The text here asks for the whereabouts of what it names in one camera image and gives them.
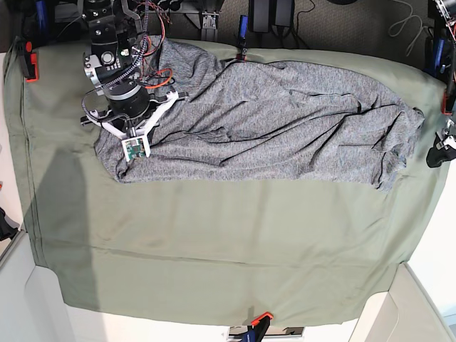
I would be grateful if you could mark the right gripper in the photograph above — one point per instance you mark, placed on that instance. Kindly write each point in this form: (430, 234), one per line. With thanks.
(130, 107)

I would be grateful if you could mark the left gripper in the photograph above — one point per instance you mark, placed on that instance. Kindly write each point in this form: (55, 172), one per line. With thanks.
(444, 149)

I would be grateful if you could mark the grey heathered T-shirt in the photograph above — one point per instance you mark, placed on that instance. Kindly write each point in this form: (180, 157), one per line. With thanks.
(283, 120)

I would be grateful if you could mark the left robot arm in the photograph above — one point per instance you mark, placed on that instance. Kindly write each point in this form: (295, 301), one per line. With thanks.
(440, 64)

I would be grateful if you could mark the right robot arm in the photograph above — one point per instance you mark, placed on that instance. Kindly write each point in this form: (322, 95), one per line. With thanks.
(125, 42)

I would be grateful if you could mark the right red black clamp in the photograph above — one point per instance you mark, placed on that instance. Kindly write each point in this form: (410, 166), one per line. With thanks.
(448, 102)

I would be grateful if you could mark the red black clamp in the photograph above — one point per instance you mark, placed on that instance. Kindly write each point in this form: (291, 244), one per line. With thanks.
(448, 102)
(28, 60)

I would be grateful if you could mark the left red black clamp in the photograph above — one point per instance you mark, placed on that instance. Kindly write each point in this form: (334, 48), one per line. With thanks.
(28, 60)

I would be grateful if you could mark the top centre red clamp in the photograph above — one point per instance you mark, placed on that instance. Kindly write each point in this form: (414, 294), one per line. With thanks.
(241, 38)

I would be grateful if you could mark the black power adapter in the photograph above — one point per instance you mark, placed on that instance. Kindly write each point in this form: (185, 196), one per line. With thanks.
(263, 14)

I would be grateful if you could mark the green table cloth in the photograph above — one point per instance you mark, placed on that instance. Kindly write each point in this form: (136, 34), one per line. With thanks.
(208, 252)

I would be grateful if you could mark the bottom red blue clamp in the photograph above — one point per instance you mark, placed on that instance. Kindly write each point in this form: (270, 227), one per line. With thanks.
(256, 331)

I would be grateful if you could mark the aluminium frame bracket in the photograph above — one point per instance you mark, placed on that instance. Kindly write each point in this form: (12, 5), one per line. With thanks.
(209, 26)

